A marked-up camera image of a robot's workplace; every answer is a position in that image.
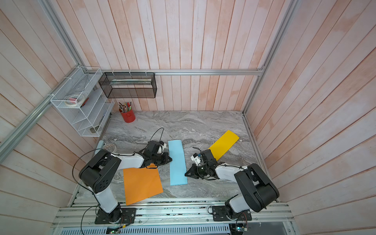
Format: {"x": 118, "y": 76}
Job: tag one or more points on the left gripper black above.
{"x": 165, "y": 160}

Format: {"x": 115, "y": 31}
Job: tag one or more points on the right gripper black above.
{"x": 194, "y": 174}

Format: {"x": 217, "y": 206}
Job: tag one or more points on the light blue paper sheet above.
{"x": 178, "y": 164}

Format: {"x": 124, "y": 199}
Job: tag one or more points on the orange paper sheet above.
{"x": 141, "y": 183}

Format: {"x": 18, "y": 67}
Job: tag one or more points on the yellow paper sheet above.
{"x": 223, "y": 144}

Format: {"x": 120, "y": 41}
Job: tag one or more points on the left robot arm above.
{"x": 98, "y": 173}

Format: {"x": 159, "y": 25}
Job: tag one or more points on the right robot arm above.
{"x": 257, "y": 190}

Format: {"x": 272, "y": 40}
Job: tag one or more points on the clear tape roll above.
{"x": 110, "y": 148}

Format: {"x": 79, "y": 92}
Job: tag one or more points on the red pencil cup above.
{"x": 128, "y": 116}

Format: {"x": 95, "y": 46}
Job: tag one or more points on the tape roll on shelf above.
{"x": 74, "y": 100}

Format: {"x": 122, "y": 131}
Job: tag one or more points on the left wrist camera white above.
{"x": 161, "y": 147}

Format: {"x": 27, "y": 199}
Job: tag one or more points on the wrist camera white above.
{"x": 161, "y": 147}
{"x": 196, "y": 158}

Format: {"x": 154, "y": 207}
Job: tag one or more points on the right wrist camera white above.
{"x": 196, "y": 158}

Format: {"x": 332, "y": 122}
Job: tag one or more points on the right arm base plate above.
{"x": 225, "y": 213}

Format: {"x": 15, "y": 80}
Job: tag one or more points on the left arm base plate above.
{"x": 117, "y": 216}

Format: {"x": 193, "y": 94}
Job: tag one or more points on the black mesh wall basket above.
{"x": 134, "y": 85}

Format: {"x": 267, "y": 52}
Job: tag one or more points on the white wire shelf rack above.
{"x": 88, "y": 120}

